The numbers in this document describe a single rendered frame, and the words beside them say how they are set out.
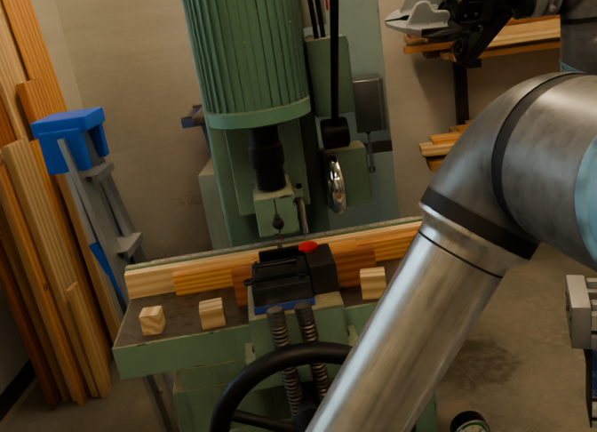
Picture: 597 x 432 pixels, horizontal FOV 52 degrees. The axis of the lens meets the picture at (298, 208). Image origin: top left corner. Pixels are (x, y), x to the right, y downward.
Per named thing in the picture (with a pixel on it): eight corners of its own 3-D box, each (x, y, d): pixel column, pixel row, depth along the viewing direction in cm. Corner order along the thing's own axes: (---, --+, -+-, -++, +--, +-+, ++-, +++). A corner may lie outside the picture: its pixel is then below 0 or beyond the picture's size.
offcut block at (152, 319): (147, 325, 104) (143, 308, 103) (166, 324, 104) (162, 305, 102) (143, 336, 101) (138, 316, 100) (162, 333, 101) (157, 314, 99)
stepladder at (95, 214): (158, 470, 203) (19, 128, 166) (175, 419, 227) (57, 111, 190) (205, 461, 202) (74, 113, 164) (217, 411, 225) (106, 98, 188)
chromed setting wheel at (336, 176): (335, 224, 120) (327, 163, 116) (327, 204, 132) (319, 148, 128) (350, 221, 120) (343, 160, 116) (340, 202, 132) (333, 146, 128)
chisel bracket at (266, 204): (261, 246, 107) (253, 200, 105) (258, 220, 121) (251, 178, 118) (303, 239, 108) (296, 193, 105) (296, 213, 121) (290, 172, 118)
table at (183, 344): (106, 419, 91) (96, 384, 89) (138, 319, 120) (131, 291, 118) (504, 348, 93) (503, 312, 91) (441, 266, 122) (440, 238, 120)
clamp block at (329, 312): (255, 374, 91) (245, 321, 88) (253, 329, 104) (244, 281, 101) (354, 356, 92) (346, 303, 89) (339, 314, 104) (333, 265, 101)
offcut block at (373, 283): (362, 300, 101) (360, 276, 100) (362, 291, 104) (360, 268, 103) (387, 298, 101) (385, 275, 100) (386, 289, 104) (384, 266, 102)
